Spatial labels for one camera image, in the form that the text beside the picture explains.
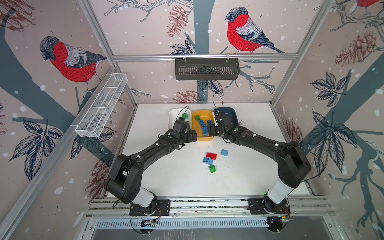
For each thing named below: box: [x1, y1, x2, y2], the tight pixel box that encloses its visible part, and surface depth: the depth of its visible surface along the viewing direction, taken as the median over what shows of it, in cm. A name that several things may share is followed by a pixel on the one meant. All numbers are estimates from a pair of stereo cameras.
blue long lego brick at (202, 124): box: [198, 119, 207, 130], surface depth 108 cm
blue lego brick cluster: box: [202, 157, 214, 165], surface depth 90 cm
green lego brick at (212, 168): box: [208, 164, 216, 173], surface depth 87 cm
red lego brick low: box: [206, 152, 217, 160], surface depth 92 cm
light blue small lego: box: [220, 149, 229, 157], surface depth 95 cm
